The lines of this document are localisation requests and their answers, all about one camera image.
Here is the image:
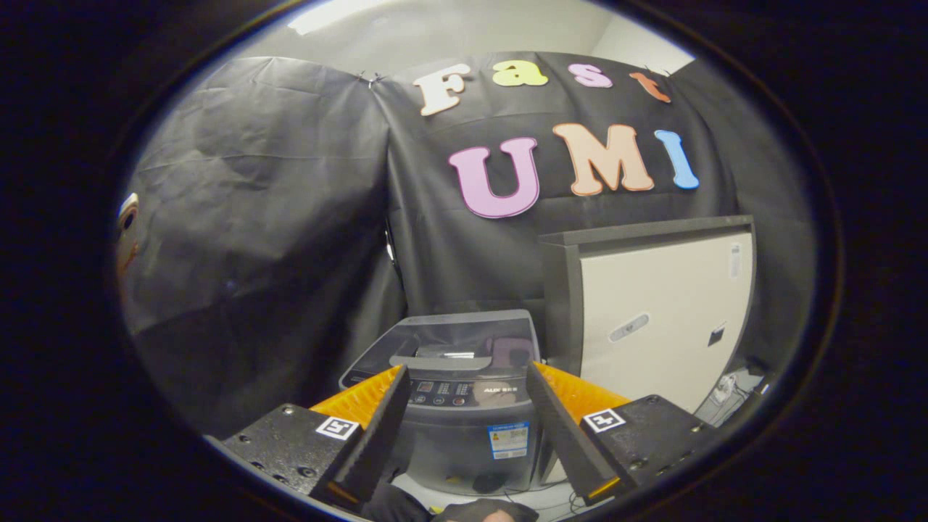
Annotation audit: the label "grey washing machine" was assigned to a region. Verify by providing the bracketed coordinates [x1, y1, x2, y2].
[339, 309, 560, 498]

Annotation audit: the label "black backdrop cloth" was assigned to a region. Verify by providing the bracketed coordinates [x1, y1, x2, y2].
[116, 51, 820, 439]

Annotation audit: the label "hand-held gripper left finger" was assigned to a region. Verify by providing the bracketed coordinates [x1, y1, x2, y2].
[220, 364, 412, 512]

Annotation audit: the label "black floor cables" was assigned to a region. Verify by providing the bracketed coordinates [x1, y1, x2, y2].
[500, 486, 589, 513]

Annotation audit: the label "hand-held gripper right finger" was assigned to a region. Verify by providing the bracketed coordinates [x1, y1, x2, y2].
[524, 362, 720, 507]

